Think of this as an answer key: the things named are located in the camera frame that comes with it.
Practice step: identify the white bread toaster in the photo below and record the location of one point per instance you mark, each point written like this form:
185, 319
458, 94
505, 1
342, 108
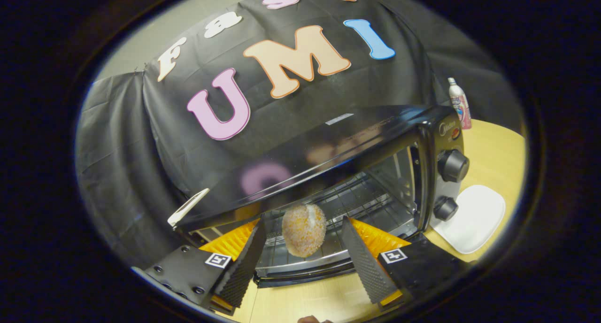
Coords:
185, 210

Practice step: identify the sugared doughnut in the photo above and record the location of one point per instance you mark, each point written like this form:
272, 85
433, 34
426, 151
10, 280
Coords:
304, 231

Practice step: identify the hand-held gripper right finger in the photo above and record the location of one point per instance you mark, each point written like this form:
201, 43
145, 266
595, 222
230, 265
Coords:
364, 262

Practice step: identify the white plate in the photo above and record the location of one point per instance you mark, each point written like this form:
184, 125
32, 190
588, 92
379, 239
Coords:
469, 219

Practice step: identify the black toaster oven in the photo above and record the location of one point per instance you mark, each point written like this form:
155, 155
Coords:
352, 135

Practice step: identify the pink and white bottle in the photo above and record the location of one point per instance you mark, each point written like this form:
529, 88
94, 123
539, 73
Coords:
459, 104

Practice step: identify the black backdrop cloth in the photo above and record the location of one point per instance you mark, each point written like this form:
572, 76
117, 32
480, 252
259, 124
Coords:
122, 173

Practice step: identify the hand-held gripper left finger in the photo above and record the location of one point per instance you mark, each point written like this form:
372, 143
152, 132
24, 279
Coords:
246, 262

